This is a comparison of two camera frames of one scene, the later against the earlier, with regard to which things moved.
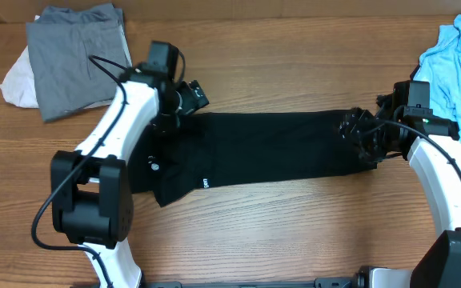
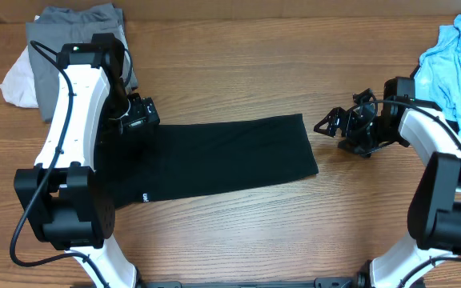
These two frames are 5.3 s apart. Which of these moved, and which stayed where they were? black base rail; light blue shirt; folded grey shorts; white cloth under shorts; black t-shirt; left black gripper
Moved: black t-shirt; left black gripper
Stayed: black base rail; white cloth under shorts; light blue shirt; folded grey shorts
